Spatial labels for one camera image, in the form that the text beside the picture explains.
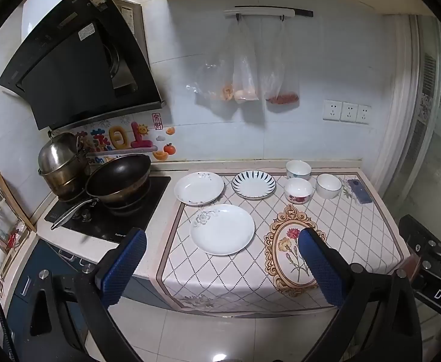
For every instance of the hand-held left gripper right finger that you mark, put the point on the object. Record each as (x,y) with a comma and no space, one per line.
(320,267)

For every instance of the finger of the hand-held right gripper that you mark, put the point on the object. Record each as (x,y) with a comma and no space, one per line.
(416,230)

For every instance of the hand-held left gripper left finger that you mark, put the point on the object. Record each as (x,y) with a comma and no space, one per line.
(124,267)

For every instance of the white bowl with blue rim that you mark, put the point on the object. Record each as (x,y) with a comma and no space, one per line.
(328,188)

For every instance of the blue smartphone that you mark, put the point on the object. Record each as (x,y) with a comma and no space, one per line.
(359,191)

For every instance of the diamond pattern floral tablecloth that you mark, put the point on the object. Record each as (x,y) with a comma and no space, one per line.
(243,271)

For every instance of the blue kitchen cabinet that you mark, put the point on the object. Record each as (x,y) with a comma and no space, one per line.
(46,256)

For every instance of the black glass cooktop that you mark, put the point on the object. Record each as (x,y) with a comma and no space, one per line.
(156,196)

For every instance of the glass sliding door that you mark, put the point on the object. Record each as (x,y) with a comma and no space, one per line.
(431,139)

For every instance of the white bowl with red flowers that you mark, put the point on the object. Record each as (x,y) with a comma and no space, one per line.
(297,189)

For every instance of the dark wok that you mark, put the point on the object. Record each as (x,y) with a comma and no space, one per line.
(118,175)

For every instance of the large white floral plate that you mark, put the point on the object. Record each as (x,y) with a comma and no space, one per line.
(228,230)

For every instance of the white bowl with blue pattern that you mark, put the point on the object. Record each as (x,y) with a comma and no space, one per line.
(297,167)

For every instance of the white plate with blue stripes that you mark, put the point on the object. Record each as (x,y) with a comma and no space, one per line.
(253,184)

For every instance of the small white floral plate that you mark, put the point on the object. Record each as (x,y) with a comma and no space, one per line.
(199,188)

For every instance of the wooden cutting board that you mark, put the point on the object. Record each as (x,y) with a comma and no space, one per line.
(14,203)

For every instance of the stainless steel steamer pot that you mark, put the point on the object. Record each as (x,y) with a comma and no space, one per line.
(56,154)

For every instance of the clear plastic bag with red contents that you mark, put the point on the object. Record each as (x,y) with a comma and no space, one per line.
(282,83)

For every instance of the black range hood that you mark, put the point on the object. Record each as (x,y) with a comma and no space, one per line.
(73,64)

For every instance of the white wall outlet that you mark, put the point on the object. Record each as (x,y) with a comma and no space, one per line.
(363,114)
(332,110)
(349,112)

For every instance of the colourful wall sticker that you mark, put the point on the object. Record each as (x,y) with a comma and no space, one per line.
(129,139)

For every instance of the white wall hook rail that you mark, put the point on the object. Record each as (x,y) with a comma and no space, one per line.
(258,14)

